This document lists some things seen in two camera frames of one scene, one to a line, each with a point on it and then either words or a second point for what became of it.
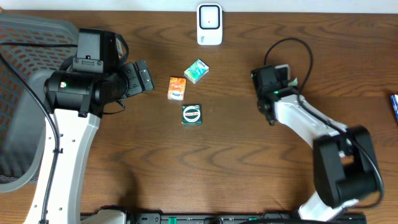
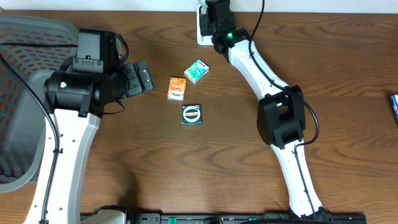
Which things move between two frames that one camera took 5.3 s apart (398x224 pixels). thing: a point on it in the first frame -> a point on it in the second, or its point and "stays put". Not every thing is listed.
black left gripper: [132, 73] stays put
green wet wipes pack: [293, 83] -> [203, 5]
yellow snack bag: [394, 98] stays put
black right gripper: [293, 87] -> [229, 14]
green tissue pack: [196, 71] stays put
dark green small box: [191, 114] stays put
